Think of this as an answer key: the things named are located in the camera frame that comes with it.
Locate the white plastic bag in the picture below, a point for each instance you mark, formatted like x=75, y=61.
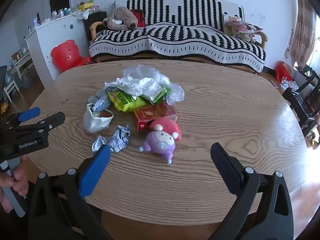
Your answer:
x=96, y=123

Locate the black bench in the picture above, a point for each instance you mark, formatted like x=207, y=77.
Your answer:
x=297, y=105

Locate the black-white striped sofa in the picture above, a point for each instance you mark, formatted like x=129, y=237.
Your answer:
x=175, y=37

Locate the yellow toy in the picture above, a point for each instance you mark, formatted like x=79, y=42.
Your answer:
x=3, y=107

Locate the crumpled white wrapper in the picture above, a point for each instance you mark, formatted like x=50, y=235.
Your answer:
x=100, y=100

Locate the black chair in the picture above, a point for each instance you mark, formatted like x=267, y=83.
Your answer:
x=308, y=73

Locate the red bag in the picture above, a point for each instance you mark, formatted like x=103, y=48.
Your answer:
x=282, y=71

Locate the red cushion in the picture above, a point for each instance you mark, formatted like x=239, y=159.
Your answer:
x=138, y=17

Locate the white cabinet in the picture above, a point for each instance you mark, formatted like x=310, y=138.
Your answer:
x=50, y=37

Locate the black side cabinet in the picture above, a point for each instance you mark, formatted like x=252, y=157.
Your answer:
x=92, y=22

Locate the green packet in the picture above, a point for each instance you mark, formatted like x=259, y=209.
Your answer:
x=158, y=95

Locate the brown curtain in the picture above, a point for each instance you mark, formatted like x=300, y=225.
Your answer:
x=303, y=30

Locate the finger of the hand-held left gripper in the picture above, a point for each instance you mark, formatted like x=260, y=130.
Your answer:
x=51, y=122
x=28, y=113

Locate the row of small bottles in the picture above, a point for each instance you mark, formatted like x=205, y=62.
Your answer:
x=60, y=12

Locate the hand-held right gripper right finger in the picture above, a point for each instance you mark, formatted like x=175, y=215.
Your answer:
x=226, y=166

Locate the printed pillow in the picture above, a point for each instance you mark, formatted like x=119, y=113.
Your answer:
x=243, y=27

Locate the person's left hand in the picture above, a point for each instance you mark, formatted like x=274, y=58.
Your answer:
x=21, y=180

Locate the white cloth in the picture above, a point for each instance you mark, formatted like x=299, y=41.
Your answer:
x=86, y=13

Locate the crumpled foil wrapper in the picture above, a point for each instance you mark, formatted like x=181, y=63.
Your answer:
x=117, y=140

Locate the yellow-green snack bag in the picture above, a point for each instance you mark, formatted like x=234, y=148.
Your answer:
x=125, y=101

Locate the red box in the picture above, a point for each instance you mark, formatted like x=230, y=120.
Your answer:
x=156, y=116

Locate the pink and purple plush toy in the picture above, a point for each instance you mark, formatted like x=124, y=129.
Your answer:
x=162, y=140

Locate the white shelf rack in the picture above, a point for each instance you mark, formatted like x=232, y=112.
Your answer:
x=17, y=67

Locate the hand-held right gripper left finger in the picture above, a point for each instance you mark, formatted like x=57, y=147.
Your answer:
x=96, y=170

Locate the red bear-shaped stool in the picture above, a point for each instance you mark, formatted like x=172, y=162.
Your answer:
x=66, y=55

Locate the brown plush toy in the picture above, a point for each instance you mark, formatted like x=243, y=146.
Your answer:
x=120, y=18

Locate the yellow box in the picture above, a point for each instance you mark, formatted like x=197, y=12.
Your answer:
x=83, y=6

